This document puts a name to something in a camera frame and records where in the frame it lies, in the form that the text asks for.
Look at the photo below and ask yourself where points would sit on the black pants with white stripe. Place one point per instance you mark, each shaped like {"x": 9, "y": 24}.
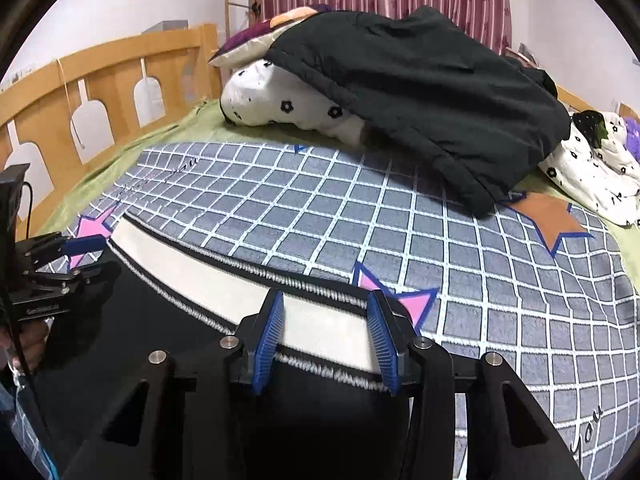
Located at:
{"x": 200, "y": 280}

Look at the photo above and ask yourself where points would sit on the purple plush toy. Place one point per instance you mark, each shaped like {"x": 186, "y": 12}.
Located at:
{"x": 634, "y": 135}

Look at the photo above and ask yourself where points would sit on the dark green jacket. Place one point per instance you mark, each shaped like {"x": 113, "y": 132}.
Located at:
{"x": 400, "y": 85}

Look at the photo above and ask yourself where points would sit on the person's jeans leg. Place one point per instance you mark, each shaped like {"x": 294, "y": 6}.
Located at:
{"x": 7, "y": 405}

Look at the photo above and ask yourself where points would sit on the person's left hand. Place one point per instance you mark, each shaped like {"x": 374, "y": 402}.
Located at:
{"x": 32, "y": 345}

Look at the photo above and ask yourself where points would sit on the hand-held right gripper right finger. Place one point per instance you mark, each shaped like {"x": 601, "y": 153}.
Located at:
{"x": 382, "y": 345}

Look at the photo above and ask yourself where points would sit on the grey checked blanket with stars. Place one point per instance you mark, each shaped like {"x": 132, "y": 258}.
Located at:
{"x": 350, "y": 220}

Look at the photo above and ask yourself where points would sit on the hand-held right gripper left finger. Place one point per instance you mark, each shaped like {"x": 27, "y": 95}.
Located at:
{"x": 267, "y": 340}

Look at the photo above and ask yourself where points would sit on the grey printer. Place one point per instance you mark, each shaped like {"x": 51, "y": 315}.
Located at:
{"x": 170, "y": 26}

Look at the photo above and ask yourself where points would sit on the wooden coat rack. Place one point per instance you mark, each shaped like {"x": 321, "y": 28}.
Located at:
{"x": 235, "y": 5}

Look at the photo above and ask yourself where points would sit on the wooden bed frame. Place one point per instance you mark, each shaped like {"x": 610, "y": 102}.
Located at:
{"x": 110, "y": 65}

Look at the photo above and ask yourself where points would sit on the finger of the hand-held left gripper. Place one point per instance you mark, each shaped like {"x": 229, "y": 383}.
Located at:
{"x": 85, "y": 245}
{"x": 92, "y": 274}

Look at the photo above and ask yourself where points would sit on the dark green cloth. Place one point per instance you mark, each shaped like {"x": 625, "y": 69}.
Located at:
{"x": 590, "y": 127}

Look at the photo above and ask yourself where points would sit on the white floral quilt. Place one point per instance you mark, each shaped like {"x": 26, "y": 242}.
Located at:
{"x": 280, "y": 95}

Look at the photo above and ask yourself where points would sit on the purple patterned pillow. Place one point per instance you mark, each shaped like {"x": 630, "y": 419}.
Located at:
{"x": 250, "y": 37}

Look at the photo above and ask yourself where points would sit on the green bed sheet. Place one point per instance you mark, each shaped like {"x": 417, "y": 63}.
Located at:
{"x": 150, "y": 135}

